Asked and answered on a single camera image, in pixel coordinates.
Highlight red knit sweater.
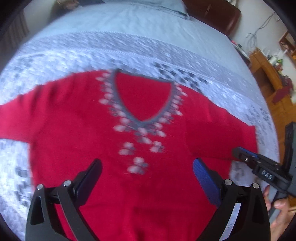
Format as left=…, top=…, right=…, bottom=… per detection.
left=1, top=70, right=257, bottom=240

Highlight person's right hand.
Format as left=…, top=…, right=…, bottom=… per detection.
left=263, top=185, right=293, bottom=241

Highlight red cloth on cabinet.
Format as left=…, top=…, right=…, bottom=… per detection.
left=272, top=86, right=292, bottom=104

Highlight wooden side cabinet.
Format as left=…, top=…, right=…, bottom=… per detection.
left=249, top=49, right=295, bottom=161

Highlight white grey quilted bedspread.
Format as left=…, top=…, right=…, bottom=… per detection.
left=0, top=2, right=280, bottom=241

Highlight dark wooden headboard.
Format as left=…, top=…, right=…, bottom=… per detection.
left=183, top=0, right=241, bottom=37

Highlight grey pleated curtain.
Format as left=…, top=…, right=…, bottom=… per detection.
left=1, top=9, right=29, bottom=59

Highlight white wall cables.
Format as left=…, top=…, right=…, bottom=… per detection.
left=245, top=11, right=282, bottom=50

